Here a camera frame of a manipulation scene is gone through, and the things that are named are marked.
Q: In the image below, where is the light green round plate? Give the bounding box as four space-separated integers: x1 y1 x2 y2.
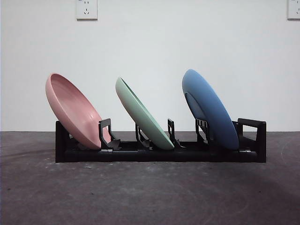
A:
115 76 175 150

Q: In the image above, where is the blue round plate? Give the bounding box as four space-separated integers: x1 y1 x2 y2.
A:
181 68 240 150

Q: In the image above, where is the pink round plate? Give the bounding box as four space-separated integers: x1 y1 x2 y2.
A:
45 73 111 150

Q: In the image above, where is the black plastic dish rack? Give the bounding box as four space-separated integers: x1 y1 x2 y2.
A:
55 118 267 164

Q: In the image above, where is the white wall socket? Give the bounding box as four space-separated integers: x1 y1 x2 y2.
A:
76 0 98 21
287 0 300 20

